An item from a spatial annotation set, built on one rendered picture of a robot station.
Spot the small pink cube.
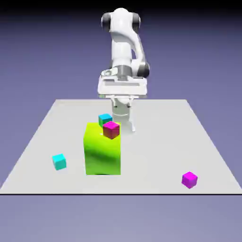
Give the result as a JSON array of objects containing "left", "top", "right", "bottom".
[{"left": 103, "top": 121, "right": 121, "bottom": 140}]

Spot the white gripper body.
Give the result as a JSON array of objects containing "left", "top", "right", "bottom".
[{"left": 97, "top": 75, "right": 148, "bottom": 99}]

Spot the large green box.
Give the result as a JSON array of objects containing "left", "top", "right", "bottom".
[{"left": 83, "top": 121, "right": 122, "bottom": 176}]

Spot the small magenta cube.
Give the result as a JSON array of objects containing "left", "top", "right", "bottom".
[{"left": 181, "top": 171, "right": 199, "bottom": 190}]

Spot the small cyan cube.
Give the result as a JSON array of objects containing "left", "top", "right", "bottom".
[
  {"left": 98, "top": 113, "right": 113, "bottom": 128},
  {"left": 52, "top": 153, "right": 67, "bottom": 171}
]

